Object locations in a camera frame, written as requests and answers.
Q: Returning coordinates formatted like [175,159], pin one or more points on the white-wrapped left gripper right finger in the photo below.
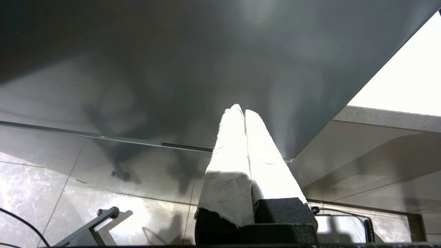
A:
[268,172]

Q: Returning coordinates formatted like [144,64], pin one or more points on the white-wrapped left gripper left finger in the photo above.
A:
[227,179]

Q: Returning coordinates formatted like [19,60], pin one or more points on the beige under-counter panel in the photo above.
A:
[372,162]

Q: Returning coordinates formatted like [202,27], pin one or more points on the grey metal cabinet front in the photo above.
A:
[172,69]

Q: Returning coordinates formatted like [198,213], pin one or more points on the grey metal stand leg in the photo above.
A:
[93,227]

